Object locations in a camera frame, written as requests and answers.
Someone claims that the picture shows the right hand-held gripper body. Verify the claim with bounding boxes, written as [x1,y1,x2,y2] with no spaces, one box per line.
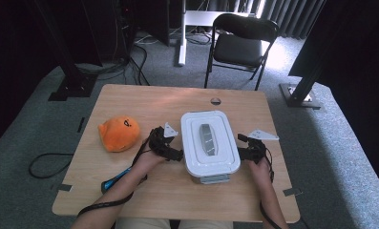
[247,128,280,165]

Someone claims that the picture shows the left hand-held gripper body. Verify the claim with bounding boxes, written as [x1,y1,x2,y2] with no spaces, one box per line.
[148,122,179,156]

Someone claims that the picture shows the white plastic storage box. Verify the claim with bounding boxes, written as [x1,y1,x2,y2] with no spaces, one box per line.
[179,110,242,177]

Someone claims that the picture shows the grey translucent storage box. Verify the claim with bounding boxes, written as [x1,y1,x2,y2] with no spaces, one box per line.
[190,171,233,185]

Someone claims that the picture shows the orange plush toy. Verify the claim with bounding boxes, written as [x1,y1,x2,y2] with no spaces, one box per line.
[97,115,141,153]

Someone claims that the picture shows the blue toy car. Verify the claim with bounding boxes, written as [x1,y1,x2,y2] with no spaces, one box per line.
[100,166,133,195]

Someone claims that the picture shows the person's left hand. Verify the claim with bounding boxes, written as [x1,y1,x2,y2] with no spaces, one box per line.
[133,141,167,175]

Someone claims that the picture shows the person's right hand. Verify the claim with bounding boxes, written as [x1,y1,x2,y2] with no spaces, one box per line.
[247,156,274,189]

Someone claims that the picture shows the black metal stand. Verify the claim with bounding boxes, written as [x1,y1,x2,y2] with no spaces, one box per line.
[33,0,99,102]
[279,0,338,111]

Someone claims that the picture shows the person's legs in beige trousers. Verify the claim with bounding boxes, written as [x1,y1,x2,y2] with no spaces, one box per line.
[114,218,234,229]

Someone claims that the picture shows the black tape strip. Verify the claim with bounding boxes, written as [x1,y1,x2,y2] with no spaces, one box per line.
[76,116,86,134]

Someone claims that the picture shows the black folding chair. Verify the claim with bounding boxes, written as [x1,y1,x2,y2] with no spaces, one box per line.
[204,12,280,92]

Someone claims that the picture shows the grey curtain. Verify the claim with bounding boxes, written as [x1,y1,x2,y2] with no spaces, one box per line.
[209,0,328,40]

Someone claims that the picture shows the black curtain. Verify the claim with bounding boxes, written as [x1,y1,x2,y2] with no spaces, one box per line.
[288,0,379,195]
[0,0,64,156]

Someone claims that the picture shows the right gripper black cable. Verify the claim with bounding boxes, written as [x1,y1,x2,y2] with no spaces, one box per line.
[258,147,285,229]

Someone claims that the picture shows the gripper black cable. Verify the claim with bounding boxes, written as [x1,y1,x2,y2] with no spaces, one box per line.
[258,147,285,229]
[76,136,153,218]

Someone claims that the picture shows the bundle of floor cables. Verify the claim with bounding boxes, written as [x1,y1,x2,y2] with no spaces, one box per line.
[75,31,152,87]

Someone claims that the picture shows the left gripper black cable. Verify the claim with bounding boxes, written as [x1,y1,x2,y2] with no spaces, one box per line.
[76,136,153,218]

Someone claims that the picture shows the white desk frame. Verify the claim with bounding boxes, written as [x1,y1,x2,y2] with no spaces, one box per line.
[177,0,258,67]

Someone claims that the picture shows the black looped floor cable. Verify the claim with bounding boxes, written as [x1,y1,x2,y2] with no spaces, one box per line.
[28,152,75,179]

